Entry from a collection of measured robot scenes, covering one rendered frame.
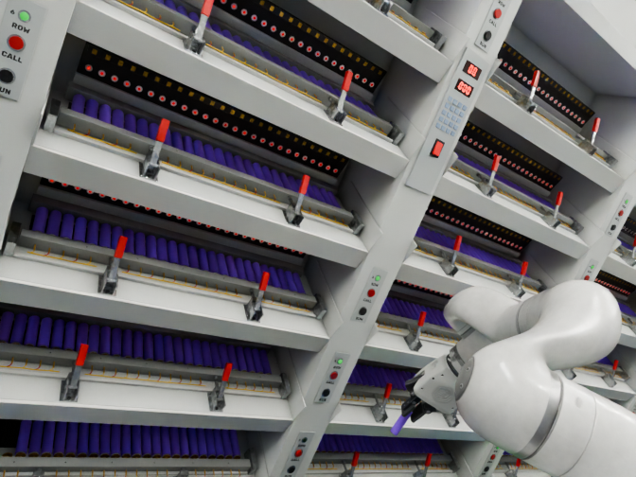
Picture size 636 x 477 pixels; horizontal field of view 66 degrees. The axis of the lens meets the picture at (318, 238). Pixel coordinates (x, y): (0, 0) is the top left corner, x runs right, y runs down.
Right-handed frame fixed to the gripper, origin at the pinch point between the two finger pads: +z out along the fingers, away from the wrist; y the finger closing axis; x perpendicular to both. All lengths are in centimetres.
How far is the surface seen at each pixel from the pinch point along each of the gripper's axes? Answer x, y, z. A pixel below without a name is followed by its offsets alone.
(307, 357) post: 1.3, -25.8, 4.3
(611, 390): 55, 83, -10
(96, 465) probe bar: -23, -51, 32
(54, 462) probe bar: -26, -58, 32
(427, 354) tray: 13.8, 0.7, -5.7
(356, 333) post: 3.0, -20.7, -6.6
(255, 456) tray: -6.2, -21.6, 29.8
